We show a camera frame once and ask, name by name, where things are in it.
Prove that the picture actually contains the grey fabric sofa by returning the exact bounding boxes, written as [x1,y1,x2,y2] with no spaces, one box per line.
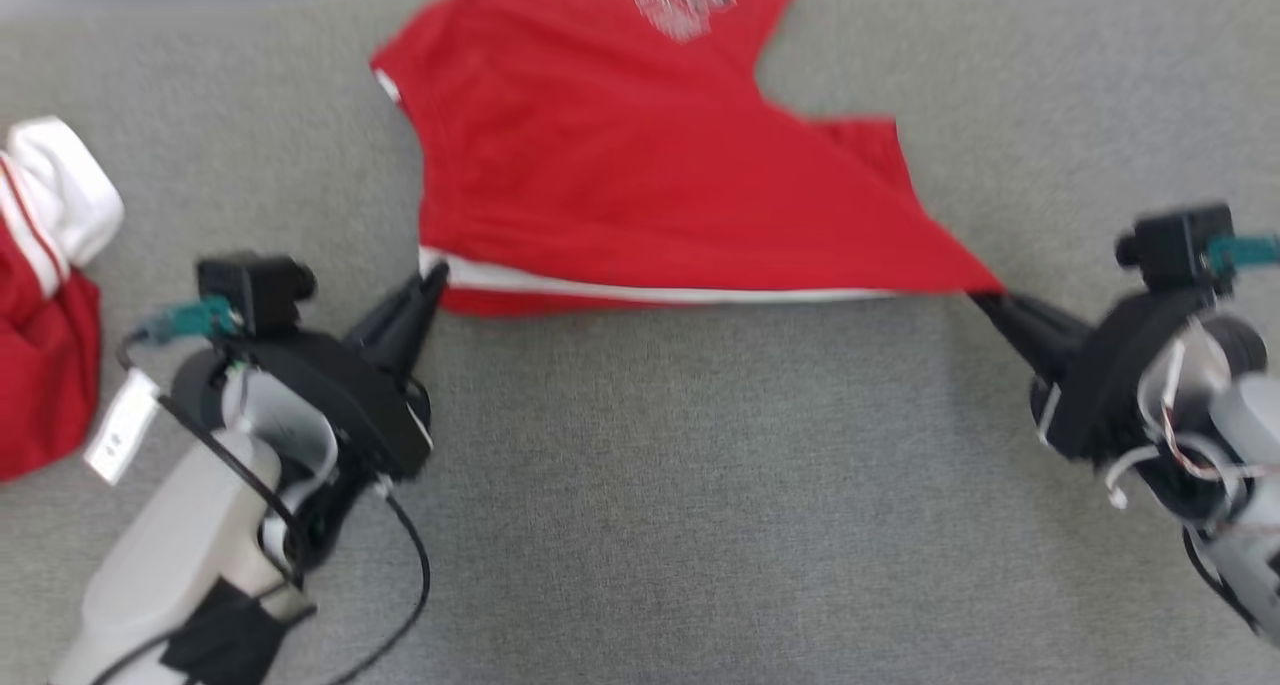
[0,0,1280,685]

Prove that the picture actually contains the red jersey with white sleeves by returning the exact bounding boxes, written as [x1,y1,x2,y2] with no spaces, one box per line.
[0,115,126,484]

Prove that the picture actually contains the teal cable connector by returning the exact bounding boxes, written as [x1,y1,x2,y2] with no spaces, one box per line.
[130,298,244,348]
[1204,232,1280,273]

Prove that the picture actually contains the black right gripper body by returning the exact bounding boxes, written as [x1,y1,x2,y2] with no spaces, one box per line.
[1034,289,1215,462]

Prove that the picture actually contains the red shorts with white stripe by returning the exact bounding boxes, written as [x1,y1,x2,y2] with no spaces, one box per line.
[369,0,1005,318]

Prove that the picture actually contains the thin black cable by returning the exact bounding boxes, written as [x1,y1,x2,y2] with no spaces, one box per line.
[88,333,433,685]

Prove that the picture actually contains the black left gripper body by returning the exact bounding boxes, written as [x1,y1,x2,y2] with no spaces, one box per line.
[200,329,435,484]

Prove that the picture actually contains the white red wire bundle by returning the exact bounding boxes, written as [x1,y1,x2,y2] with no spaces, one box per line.
[1103,340,1263,512]

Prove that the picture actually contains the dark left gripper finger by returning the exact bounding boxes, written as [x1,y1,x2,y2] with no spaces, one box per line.
[395,262,452,379]
[345,273,434,368]

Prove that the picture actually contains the white cable label tag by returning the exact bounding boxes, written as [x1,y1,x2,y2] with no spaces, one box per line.
[84,369,162,487]

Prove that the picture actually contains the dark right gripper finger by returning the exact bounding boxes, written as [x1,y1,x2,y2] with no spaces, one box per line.
[984,309,1073,382]
[967,291,1093,353]

